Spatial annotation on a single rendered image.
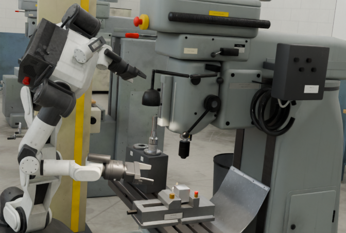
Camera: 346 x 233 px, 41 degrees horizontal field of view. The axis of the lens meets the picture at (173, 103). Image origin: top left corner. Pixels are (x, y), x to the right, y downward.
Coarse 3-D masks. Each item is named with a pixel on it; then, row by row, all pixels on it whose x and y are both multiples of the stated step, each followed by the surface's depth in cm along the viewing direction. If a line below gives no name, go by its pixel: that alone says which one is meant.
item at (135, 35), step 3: (126, 33) 192; (129, 33) 192; (132, 33) 193; (135, 33) 193; (126, 36) 192; (129, 36) 192; (132, 36) 192; (135, 36) 193; (138, 36) 193; (141, 36) 195; (144, 36) 195; (147, 36) 196; (150, 36) 196; (153, 36) 197; (156, 36) 198
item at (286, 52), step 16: (288, 48) 172; (304, 48) 174; (320, 48) 178; (288, 64) 173; (304, 64) 176; (320, 64) 179; (288, 80) 174; (304, 80) 177; (320, 80) 181; (272, 96) 180; (288, 96) 175; (304, 96) 179; (320, 96) 182
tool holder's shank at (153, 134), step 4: (156, 116) 232; (152, 120) 233; (156, 120) 233; (152, 124) 233; (156, 124) 234; (152, 128) 234; (156, 128) 234; (152, 132) 234; (156, 132) 234; (152, 136) 234; (156, 136) 234
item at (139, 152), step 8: (136, 144) 246; (144, 144) 247; (128, 152) 244; (136, 152) 237; (144, 152) 235; (152, 152) 234; (160, 152) 235; (128, 160) 244; (136, 160) 238; (144, 160) 232; (152, 160) 230; (160, 160) 233; (152, 168) 231; (160, 168) 234; (144, 176) 233; (152, 176) 232; (160, 176) 235; (160, 184) 236; (152, 192) 234
